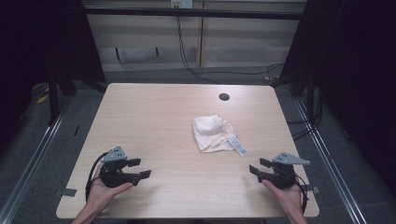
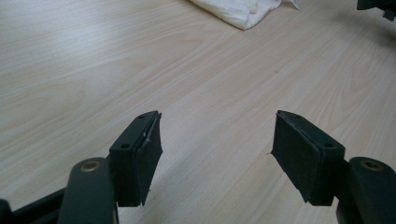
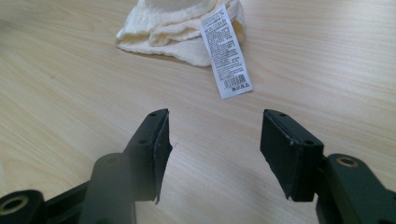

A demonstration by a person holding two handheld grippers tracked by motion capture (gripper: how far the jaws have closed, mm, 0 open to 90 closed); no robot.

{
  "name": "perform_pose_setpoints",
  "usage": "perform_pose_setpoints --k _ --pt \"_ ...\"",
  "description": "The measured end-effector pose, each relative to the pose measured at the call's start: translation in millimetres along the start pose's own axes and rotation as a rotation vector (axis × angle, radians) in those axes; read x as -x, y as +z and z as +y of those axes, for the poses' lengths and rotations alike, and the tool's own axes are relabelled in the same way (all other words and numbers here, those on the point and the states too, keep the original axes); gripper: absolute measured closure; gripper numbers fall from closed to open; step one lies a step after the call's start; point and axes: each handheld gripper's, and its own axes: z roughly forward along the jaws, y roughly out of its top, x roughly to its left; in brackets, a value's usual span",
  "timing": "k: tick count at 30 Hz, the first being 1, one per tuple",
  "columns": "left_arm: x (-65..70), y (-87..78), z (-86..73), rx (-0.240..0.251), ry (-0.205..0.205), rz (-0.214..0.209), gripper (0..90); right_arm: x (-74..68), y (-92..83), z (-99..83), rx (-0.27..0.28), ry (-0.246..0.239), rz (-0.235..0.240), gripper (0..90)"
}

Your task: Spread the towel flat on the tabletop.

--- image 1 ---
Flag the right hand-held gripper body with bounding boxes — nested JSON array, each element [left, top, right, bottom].
[[261, 151, 311, 190]]

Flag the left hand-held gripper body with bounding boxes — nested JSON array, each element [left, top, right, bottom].
[[98, 145, 142, 189]]

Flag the white towel with label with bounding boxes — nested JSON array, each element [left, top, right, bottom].
[[191, 114, 248, 158]]

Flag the person's left hand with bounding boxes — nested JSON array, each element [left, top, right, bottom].
[[85, 164, 134, 217]]

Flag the person's right hand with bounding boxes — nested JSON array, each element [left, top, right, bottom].
[[261, 178, 305, 217]]

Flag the grey tape strip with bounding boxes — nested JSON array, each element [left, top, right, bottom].
[[60, 188, 78, 198], [304, 184, 321, 195]]

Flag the black metal stand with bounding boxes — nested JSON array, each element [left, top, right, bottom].
[[47, 70, 61, 127], [305, 69, 316, 120]]

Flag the yellow floor object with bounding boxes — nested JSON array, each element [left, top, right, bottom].
[[35, 92, 50, 105]]

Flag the black curtain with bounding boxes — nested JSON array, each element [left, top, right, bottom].
[[0, 0, 106, 153], [269, 0, 396, 199]]

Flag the black horizontal bar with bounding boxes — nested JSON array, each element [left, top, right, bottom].
[[83, 7, 304, 21]]

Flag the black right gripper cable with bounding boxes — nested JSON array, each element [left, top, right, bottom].
[[293, 174, 310, 215]]

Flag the metal floor rail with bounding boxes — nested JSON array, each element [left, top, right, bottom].
[[0, 92, 74, 224], [293, 96, 369, 224]]

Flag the black floor cables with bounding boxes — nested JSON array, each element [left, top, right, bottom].
[[286, 87, 324, 142]]

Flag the black hanging wall cable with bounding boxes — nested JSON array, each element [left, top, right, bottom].
[[175, 15, 285, 85]]

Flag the white wall outlet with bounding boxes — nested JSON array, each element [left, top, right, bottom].
[[170, 0, 193, 9]]

